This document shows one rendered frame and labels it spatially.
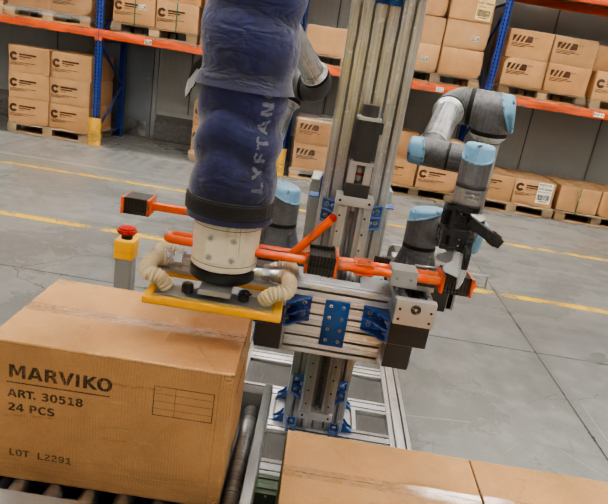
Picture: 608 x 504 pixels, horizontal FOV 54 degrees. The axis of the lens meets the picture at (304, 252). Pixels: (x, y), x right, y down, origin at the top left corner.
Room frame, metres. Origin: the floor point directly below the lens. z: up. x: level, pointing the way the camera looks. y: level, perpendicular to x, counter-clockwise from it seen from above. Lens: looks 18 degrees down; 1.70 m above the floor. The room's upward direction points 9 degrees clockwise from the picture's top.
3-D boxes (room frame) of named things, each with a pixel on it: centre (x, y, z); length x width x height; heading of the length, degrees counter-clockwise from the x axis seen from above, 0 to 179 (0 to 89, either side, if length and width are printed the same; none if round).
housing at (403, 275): (1.47, -0.26, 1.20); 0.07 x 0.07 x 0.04; 2
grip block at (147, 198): (1.71, 0.51, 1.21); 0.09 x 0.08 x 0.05; 2
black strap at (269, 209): (1.46, 0.20, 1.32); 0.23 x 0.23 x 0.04
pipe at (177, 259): (1.45, 0.20, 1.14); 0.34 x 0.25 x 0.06; 92
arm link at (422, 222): (2.02, -0.40, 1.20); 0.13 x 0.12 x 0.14; 74
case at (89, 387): (1.45, 0.42, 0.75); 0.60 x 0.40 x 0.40; 91
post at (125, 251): (1.97, 0.62, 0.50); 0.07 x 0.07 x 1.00; 0
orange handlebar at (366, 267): (1.58, 0.01, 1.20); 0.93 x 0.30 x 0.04; 92
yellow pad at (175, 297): (1.36, 0.20, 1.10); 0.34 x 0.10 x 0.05; 92
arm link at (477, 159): (1.48, -0.38, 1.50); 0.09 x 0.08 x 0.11; 164
